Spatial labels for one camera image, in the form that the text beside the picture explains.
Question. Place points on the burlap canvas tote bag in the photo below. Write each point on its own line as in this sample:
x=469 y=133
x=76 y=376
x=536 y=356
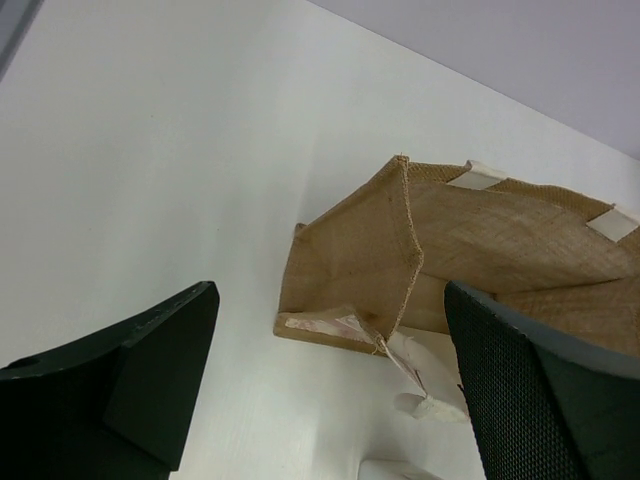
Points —
x=369 y=274

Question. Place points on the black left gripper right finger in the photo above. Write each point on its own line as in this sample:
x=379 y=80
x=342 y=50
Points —
x=543 y=404

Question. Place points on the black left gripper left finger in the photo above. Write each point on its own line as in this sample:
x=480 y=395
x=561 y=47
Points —
x=115 y=404

